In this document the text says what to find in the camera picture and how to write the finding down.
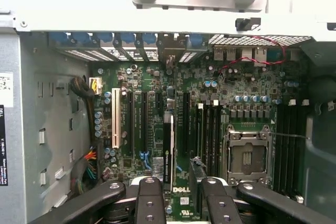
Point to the green Dell motherboard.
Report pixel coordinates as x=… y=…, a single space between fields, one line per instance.
x=236 y=87

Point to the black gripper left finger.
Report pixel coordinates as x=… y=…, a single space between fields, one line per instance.
x=149 y=203

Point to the metal CPU socket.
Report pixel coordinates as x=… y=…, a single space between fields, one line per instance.
x=248 y=155

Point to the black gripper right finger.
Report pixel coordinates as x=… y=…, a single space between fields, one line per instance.
x=220 y=205

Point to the black open PC case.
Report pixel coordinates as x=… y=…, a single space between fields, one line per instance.
x=52 y=119

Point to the white expansion slot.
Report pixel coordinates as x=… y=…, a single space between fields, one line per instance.
x=116 y=119

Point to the grey power supply unit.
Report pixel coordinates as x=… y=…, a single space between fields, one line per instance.
x=10 y=142

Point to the thin socket locking lever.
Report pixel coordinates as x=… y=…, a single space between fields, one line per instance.
x=288 y=136

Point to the black expansion slot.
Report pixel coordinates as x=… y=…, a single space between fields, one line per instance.
x=144 y=124
x=186 y=124
x=131 y=124

